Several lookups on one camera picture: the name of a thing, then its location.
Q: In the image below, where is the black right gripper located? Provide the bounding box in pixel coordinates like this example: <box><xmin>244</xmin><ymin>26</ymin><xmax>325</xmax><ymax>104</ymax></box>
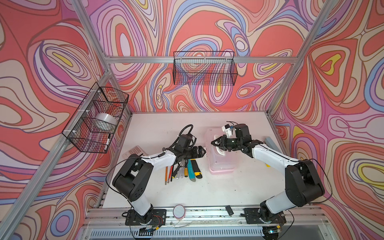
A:
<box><xmin>211</xmin><ymin>134</ymin><xmax>243</xmax><ymax>151</ymax></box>

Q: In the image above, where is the pink plastic tool box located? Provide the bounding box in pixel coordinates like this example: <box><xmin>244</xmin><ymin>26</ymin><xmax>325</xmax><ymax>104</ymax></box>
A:
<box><xmin>205</xmin><ymin>129</ymin><xmax>238</xmax><ymax>175</ymax></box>

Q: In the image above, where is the red handled hex key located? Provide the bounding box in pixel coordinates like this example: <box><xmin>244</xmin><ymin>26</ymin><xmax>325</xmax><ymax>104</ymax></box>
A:
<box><xmin>167</xmin><ymin>166</ymin><xmax>174</xmax><ymax>184</ymax></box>

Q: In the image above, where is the orange handled hex key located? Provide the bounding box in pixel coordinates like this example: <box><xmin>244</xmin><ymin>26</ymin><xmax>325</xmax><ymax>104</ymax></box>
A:
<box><xmin>165</xmin><ymin>167</ymin><xmax>168</xmax><ymax>185</ymax></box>

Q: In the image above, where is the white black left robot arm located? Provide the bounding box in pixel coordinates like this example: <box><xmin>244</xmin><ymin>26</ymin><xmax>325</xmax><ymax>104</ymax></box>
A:
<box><xmin>112</xmin><ymin>134</ymin><xmax>206</xmax><ymax>219</ymax></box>

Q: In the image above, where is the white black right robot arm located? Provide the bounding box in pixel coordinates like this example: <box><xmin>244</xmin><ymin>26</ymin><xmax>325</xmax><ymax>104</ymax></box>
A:
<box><xmin>211</xmin><ymin>124</ymin><xmax>325</xmax><ymax>223</ymax></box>

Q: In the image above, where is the black yellow utility knife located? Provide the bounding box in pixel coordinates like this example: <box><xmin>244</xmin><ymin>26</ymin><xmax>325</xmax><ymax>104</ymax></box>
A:
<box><xmin>191</xmin><ymin>160</ymin><xmax>203</xmax><ymax>179</ymax></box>

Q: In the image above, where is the teal utility knife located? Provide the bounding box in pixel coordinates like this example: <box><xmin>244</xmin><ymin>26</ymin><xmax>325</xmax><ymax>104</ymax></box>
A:
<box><xmin>187</xmin><ymin>160</ymin><xmax>196</xmax><ymax>182</ymax></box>

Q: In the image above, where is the black yellow screwdriver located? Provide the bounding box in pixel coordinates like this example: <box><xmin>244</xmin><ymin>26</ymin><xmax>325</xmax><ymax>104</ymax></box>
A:
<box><xmin>172</xmin><ymin>164</ymin><xmax>180</xmax><ymax>179</ymax></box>

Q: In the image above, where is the pink calculator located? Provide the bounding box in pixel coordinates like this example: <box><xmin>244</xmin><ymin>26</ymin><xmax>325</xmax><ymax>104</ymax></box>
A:
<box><xmin>122</xmin><ymin>146</ymin><xmax>146</xmax><ymax>160</ymax></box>

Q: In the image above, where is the pink round tape dispenser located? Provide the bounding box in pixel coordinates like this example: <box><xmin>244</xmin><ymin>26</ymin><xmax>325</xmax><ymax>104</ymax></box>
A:
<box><xmin>173</xmin><ymin>205</ymin><xmax>186</xmax><ymax>220</ymax></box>

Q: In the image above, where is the black marker in basket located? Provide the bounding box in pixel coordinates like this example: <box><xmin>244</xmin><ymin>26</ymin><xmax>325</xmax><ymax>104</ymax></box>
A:
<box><xmin>104</xmin><ymin>134</ymin><xmax>111</xmax><ymax>152</ymax></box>

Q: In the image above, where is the grey tape roll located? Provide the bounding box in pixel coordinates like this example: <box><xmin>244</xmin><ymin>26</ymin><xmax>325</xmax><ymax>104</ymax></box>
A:
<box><xmin>94</xmin><ymin>113</ymin><xmax>117</xmax><ymax>133</ymax></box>

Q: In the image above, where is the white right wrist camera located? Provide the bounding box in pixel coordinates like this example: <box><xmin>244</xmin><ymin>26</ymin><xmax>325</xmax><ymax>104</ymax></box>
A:
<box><xmin>222</xmin><ymin>124</ymin><xmax>236</xmax><ymax>138</ymax></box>

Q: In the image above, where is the clear handled screwdriver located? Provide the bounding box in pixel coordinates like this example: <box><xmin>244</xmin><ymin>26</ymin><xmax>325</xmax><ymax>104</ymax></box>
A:
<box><xmin>179</xmin><ymin>160</ymin><xmax>185</xmax><ymax>179</ymax></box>
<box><xmin>176</xmin><ymin>161</ymin><xmax>183</xmax><ymax>180</ymax></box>

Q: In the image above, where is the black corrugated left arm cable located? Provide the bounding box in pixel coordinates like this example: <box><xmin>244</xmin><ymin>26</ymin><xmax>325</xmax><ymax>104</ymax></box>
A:
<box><xmin>170</xmin><ymin>124</ymin><xmax>197</xmax><ymax>151</ymax></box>

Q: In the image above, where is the small black block on rail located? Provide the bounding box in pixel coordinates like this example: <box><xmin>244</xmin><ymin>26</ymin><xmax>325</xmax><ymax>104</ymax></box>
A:
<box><xmin>225</xmin><ymin>205</ymin><xmax>234</xmax><ymax>216</ymax></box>

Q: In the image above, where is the black wire basket back wall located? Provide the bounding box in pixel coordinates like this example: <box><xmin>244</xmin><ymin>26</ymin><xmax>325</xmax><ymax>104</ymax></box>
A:
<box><xmin>173</xmin><ymin>50</ymin><xmax>238</xmax><ymax>86</ymax></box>

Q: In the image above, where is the black wire basket wall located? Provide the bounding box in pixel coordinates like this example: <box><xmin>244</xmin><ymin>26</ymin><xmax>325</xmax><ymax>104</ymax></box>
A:
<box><xmin>62</xmin><ymin>83</ymin><xmax>129</xmax><ymax>154</ymax></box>
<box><xmin>173</xmin><ymin>50</ymin><xmax>238</xmax><ymax>86</ymax></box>

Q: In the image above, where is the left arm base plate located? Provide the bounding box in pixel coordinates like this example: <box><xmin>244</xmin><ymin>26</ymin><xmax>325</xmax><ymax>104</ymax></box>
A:
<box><xmin>122</xmin><ymin>209</ymin><xmax>167</xmax><ymax>227</ymax></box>

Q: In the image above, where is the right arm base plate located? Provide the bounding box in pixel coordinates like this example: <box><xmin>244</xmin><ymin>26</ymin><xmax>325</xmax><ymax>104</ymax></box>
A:
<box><xmin>240</xmin><ymin>208</ymin><xmax>287</xmax><ymax>225</ymax></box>

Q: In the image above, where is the black wire basket left wall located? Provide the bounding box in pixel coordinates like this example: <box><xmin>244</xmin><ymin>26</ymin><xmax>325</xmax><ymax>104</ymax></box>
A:
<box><xmin>62</xmin><ymin>83</ymin><xmax>129</xmax><ymax>154</ymax></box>

